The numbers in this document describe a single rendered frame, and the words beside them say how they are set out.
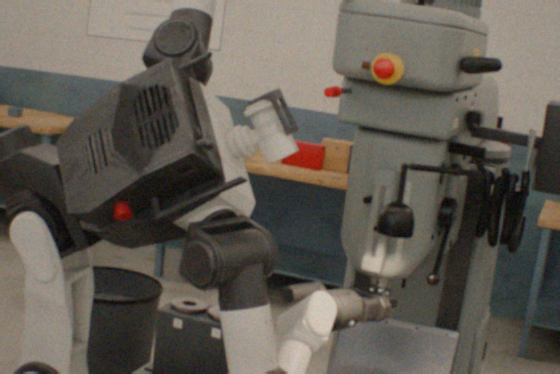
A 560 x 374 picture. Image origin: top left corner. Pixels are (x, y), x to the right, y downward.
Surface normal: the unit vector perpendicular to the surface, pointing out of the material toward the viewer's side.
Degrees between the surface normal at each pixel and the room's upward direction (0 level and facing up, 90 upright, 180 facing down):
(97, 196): 74
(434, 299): 90
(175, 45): 62
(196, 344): 90
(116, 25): 90
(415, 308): 90
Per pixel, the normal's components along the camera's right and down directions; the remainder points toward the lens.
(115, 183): -0.58, -0.20
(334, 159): -0.20, 0.16
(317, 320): 0.61, -0.49
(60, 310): -0.29, 0.54
